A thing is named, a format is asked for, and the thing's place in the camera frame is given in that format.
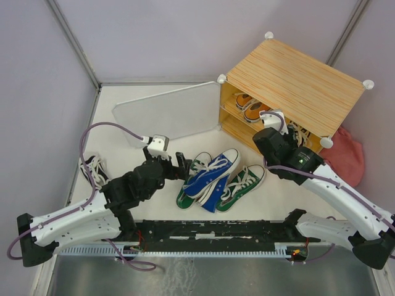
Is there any black sneaker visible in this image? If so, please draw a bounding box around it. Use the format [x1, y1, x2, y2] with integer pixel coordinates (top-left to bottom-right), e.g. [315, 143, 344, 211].
[83, 152, 110, 191]
[287, 121, 320, 150]

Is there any green sneaker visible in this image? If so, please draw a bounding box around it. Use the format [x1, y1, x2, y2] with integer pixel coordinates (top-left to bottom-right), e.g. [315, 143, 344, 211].
[215, 165, 266, 213]
[176, 152, 212, 210]

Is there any white cabinet door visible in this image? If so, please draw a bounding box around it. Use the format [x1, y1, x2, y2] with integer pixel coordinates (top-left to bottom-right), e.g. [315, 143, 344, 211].
[112, 81, 221, 139]

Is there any wooden shoe cabinet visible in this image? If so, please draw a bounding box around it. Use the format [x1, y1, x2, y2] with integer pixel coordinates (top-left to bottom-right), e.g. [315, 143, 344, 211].
[217, 31, 375, 152]

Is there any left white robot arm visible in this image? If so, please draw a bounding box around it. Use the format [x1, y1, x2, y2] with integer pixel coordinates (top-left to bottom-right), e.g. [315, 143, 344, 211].
[17, 152, 192, 267]

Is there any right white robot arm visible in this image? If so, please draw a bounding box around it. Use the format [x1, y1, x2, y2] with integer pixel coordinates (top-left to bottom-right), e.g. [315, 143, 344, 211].
[252, 128, 394, 269]

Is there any blue sneaker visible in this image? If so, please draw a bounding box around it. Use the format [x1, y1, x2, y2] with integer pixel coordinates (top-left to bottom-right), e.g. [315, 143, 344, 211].
[183, 148, 241, 199]
[197, 175, 229, 213]

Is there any pink cloth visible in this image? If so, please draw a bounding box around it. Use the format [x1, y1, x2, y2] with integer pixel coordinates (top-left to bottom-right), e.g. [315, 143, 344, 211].
[320, 126, 365, 187]

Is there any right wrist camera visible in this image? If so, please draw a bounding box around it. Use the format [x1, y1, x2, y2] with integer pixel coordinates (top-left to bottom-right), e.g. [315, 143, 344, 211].
[259, 109, 288, 135]

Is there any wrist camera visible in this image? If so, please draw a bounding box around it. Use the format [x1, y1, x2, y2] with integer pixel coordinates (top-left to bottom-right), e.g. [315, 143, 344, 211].
[141, 135, 169, 157]
[259, 109, 288, 135]

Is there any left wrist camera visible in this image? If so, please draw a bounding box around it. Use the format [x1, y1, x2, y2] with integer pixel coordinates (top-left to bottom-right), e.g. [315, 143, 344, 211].
[141, 135, 169, 157]

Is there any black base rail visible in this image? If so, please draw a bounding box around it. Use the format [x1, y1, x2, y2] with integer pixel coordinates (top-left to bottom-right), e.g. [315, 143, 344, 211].
[114, 220, 320, 251]

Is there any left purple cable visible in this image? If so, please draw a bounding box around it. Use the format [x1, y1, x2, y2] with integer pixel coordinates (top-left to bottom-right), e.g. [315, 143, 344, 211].
[6, 122, 149, 260]

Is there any light blue cable duct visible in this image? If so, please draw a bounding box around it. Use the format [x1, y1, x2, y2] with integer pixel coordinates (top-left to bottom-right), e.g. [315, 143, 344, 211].
[59, 243, 291, 259]

